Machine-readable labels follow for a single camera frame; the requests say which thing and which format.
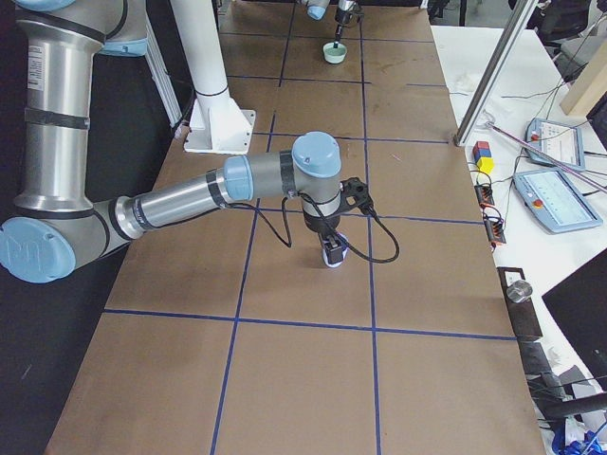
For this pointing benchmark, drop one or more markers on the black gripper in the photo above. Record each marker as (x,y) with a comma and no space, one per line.
(321,223)
(345,15)

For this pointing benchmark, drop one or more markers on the light blue plastic cup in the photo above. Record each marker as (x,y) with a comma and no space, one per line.
(334,250)

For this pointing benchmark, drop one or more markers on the mint green bowl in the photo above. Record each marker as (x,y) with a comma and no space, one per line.
(334,53)

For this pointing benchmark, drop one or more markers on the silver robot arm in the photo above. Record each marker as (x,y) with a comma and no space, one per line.
(316,9)
(94,140)

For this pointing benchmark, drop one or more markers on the crumpled white tissue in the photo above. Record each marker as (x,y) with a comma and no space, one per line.
(466,83)

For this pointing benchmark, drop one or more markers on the orange black connector block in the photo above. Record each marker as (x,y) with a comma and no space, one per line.
(484,194)

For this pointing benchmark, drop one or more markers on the yellow cube block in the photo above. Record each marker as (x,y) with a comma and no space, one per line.
(485,164)

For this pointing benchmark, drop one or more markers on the red blue cube block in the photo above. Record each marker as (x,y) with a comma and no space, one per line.
(481,150)

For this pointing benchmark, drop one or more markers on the stainless steel cup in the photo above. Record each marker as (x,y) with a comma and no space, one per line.
(519,291)

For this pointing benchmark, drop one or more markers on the black box under cup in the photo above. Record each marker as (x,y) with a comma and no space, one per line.
(524,322)

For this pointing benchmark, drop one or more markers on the near teach pendant tablet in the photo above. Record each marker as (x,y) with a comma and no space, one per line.
(555,202)

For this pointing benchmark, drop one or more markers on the teach pendant tablet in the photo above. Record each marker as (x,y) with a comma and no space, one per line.
(560,141)
(555,202)

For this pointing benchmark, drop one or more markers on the far teach pendant tablet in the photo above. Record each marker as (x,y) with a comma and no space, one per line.
(560,141)

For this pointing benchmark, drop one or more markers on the wooden board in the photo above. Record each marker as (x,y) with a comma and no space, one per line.
(589,87)

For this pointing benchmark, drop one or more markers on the blue plastic bag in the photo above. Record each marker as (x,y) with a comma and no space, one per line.
(574,438)

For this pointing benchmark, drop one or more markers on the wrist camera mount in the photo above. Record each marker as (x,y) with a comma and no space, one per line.
(354,194)

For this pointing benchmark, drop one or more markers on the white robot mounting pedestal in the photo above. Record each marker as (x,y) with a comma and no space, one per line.
(218,125)

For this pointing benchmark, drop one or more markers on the aluminium frame post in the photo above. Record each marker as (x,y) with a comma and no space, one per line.
(514,27)

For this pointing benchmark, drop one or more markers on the black frame pole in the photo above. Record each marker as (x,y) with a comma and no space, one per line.
(576,406)

